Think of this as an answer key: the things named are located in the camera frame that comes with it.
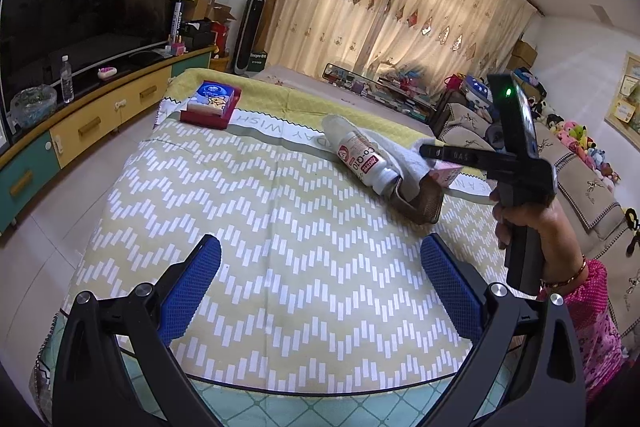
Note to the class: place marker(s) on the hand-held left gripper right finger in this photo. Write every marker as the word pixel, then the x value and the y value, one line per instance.
pixel 450 292

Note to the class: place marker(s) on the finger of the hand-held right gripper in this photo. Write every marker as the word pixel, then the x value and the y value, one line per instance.
pixel 460 155

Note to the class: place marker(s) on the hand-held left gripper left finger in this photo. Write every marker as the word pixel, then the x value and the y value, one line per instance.
pixel 190 292

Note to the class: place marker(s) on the pink carton box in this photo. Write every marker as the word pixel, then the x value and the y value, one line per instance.
pixel 446 172

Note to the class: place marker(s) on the brown wicker basket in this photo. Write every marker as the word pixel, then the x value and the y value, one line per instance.
pixel 425 204

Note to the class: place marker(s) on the person's right forearm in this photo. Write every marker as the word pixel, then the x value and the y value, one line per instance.
pixel 560 237

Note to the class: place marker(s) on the person's right hand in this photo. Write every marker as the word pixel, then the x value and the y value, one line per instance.
pixel 502 219

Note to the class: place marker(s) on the white towel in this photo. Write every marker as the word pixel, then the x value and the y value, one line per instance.
pixel 407 157

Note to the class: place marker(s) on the heap of plush toys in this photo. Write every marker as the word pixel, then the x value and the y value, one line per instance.
pixel 580 142

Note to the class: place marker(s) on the blue patterned bag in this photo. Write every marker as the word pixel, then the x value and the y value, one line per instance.
pixel 475 89

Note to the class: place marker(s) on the beige embroidered sofa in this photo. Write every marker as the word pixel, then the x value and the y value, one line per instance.
pixel 590 207

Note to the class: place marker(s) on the white plastic bottle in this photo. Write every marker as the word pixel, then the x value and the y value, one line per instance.
pixel 357 152

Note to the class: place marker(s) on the yellow chevron table mat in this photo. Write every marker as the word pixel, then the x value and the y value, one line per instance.
pixel 275 232

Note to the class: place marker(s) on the cluttered low table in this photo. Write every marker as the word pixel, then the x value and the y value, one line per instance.
pixel 380 87

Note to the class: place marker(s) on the pink printed clothing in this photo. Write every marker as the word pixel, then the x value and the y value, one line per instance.
pixel 595 322

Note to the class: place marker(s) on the red tissue box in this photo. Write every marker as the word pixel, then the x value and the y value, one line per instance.
pixel 210 104

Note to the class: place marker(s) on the teal and yellow television cabinet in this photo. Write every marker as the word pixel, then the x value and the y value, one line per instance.
pixel 90 117

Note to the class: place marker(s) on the small pink holder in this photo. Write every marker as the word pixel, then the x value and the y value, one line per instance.
pixel 106 73

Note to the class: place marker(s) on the black tower fan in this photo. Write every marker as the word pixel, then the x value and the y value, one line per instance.
pixel 255 29

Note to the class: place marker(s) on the clear water bottle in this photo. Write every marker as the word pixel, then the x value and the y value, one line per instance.
pixel 66 79

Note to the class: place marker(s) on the clear bag of greens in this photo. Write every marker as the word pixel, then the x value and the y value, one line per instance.
pixel 32 102

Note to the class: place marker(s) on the black cylinder tube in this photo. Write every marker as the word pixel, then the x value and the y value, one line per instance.
pixel 176 19

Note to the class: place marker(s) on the pile of cardboard boxes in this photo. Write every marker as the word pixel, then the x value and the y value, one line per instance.
pixel 205 7

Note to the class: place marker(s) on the large black television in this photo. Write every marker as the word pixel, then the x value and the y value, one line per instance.
pixel 90 7

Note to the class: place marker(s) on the framed wall poster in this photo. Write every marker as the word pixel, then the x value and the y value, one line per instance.
pixel 625 97

